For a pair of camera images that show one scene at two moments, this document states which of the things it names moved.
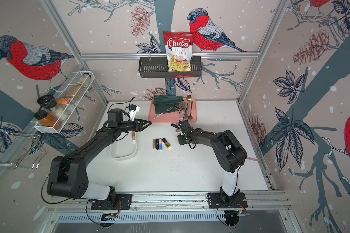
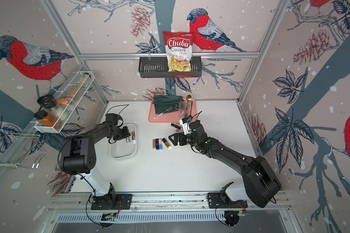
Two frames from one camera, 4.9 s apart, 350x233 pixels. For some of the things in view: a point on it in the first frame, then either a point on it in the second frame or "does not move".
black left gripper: x=139 y=127 to x=126 y=133
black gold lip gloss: x=175 y=125 does not move
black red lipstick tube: x=133 y=137 does not move
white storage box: x=123 y=147 does not move
